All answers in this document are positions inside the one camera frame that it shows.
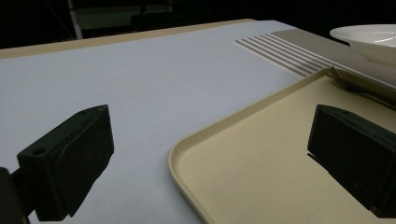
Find beige plastic tray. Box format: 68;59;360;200
167;66;396;224

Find white round plate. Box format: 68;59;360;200
329;23;396;68

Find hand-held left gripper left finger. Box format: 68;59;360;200
17;104;116;222

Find light blue board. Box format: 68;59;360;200
0;20;313;224

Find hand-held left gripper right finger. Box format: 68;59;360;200
306;104;396;219

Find wooden-handled fork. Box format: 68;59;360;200
329;66;396;109

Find striped grey placemat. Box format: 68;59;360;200
233;28;396;90

